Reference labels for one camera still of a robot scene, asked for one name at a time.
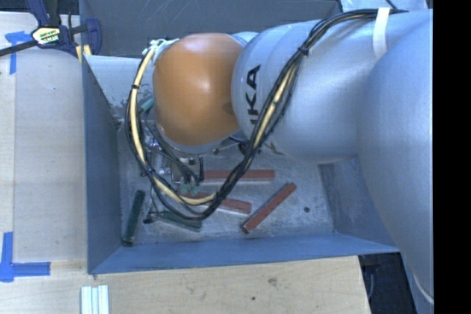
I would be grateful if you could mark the black cylinder on white bracket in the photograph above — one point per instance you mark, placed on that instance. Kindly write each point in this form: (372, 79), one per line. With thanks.
(243, 148)

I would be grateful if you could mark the red-brown flat block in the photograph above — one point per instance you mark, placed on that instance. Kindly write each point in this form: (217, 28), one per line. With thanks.
(259, 174)
(270, 207)
(237, 205)

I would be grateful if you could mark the dark green flat block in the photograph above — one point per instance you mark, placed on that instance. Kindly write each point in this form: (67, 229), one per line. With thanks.
(134, 217)
(182, 221)

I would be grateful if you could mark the pale wood board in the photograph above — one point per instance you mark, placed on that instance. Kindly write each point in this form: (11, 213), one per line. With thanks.
(48, 158)

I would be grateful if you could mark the grey metal bin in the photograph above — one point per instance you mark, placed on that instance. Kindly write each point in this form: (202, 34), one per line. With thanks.
(103, 158)

